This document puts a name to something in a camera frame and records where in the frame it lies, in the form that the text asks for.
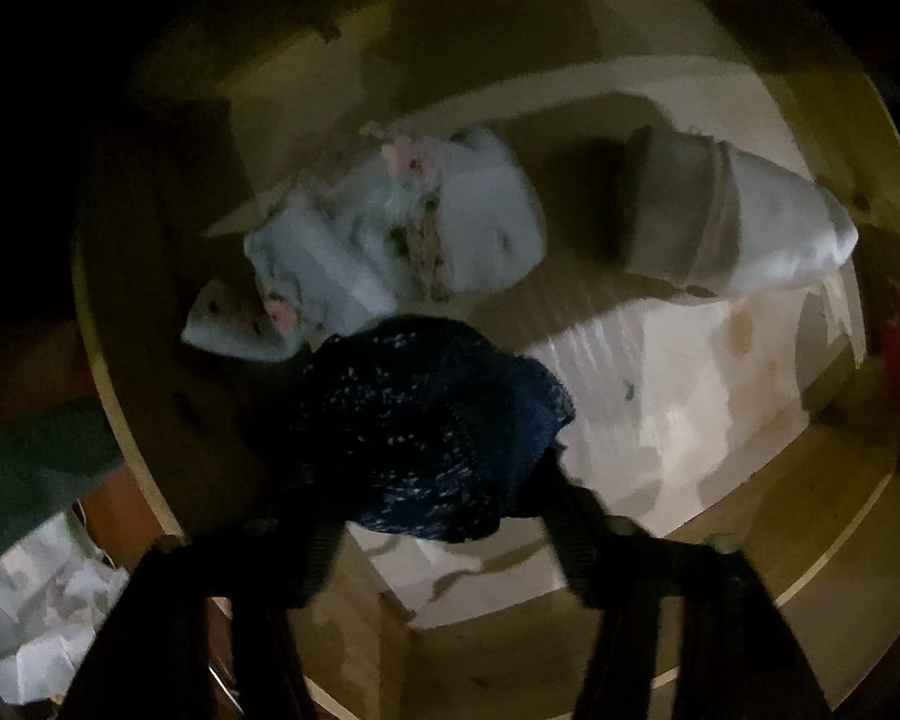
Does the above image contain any navy speckled underwear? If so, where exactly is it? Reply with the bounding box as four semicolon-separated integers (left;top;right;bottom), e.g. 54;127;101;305
289;315;578;545

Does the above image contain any blue checked cloth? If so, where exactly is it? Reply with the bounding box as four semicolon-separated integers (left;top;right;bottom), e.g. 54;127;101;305
0;397;133;580

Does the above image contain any white drawer liner paper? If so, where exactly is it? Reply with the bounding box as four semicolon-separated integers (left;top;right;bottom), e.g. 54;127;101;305
345;82;871;632

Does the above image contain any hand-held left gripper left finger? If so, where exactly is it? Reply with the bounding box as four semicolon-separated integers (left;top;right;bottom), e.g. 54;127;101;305
67;487;353;720

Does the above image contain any white crumpled paper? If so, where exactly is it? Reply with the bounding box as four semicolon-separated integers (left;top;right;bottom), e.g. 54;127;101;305
0;510;133;707

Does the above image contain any wooden drawer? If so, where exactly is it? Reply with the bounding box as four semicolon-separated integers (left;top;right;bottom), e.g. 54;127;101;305
71;0;900;720

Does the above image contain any light blue floral sock bundle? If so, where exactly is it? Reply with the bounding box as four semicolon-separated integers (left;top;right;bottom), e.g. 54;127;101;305
180;124;548;362

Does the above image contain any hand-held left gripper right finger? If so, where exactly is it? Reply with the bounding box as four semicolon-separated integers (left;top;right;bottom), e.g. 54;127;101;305
532;457;833;720

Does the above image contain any white sock bundle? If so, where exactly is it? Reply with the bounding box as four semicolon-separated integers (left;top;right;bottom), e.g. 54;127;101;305
618;124;860;295

